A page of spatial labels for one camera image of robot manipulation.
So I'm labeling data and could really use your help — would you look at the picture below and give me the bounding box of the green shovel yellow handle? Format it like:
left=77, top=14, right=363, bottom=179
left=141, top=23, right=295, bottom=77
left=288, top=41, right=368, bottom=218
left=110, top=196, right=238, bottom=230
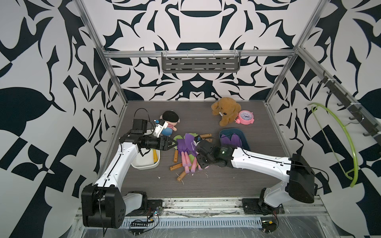
left=153, top=149, right=158, bottom=164

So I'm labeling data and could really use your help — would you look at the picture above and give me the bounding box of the purple shovel pink handle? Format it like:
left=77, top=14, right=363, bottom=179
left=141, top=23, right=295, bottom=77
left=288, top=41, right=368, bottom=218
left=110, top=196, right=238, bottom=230
left=220, top=133, right=243, bottom=147
left=185, top=133, right=200, bottom=173
left=177, top=139, right=191, bottom=174

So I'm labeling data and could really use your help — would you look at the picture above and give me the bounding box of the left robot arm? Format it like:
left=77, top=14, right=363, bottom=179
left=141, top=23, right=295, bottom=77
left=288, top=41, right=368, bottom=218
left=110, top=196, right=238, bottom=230
left=81, top=133, right=178, bottom=229

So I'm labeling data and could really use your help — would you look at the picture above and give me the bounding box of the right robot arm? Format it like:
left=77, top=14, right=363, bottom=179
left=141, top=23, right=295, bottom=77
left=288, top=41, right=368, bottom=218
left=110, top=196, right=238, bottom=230
left=194, top=140, right=315, bottom=215

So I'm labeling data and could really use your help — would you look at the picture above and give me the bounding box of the white storage box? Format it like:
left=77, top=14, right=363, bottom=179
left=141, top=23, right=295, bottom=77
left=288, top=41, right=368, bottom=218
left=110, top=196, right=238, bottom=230
left=131, top=148, right=161, bottom=170

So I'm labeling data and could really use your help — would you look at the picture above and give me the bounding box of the teal storage box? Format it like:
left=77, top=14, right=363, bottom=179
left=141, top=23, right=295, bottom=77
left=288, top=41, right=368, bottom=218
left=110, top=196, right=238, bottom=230
left=219, top=128, right=251, bottom=151

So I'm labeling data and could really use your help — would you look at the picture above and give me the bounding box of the plush doll black hair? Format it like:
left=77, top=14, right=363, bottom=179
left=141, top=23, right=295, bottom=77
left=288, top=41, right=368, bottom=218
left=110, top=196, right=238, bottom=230
left=160, top=111, right=180, bottom=136

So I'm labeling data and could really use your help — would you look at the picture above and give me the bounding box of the brown plush dog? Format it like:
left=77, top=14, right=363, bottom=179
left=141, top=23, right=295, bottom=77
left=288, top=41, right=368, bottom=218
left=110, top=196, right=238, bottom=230
left=211, top=97, right=241, bottom=127

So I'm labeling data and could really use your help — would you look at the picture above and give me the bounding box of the pink alarm clock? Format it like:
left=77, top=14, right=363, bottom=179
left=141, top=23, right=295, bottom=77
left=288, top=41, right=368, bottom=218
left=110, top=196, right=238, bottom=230
left=235, top=110, right=255, bottom=125

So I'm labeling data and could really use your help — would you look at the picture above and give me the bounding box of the green shovel wooden handle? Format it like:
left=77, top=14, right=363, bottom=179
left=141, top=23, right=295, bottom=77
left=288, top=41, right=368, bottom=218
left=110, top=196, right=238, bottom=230
left=191, top=133, right=213, bottom=142
left=173, top=135, right=183, bottom=163

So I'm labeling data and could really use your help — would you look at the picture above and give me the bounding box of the grey hook rail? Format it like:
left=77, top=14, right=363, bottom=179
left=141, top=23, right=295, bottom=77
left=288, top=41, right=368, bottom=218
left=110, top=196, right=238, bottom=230
left=319, top=70, right=381, bottom=145

